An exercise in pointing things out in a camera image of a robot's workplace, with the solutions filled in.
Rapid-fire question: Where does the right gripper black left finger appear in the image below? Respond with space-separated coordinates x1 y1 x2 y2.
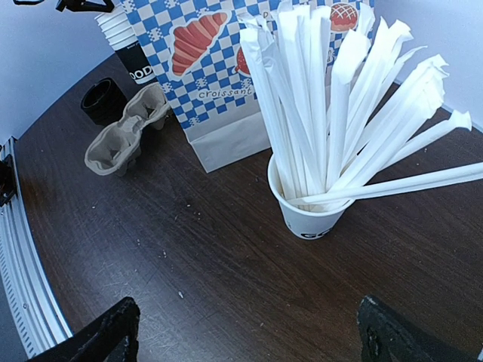
30 297 140 361

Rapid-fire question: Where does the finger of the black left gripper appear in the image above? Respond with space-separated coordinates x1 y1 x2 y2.
56 0 113 12

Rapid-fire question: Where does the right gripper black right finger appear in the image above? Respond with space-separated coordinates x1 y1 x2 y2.
357 295 479 361

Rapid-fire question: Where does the stack of paper cups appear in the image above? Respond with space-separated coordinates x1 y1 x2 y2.
94 5 155 84

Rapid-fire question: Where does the blue checkered paper bag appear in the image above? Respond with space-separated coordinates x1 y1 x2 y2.
122 0 279 172

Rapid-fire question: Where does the white cup holding straws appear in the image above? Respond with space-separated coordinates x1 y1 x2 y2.
267 155 355 241

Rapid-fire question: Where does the brown cardboard cup carrier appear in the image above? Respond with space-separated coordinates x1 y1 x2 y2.
84 83 171 176

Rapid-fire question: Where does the aluminium front rail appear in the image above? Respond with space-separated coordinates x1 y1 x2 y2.
1 138 72 358

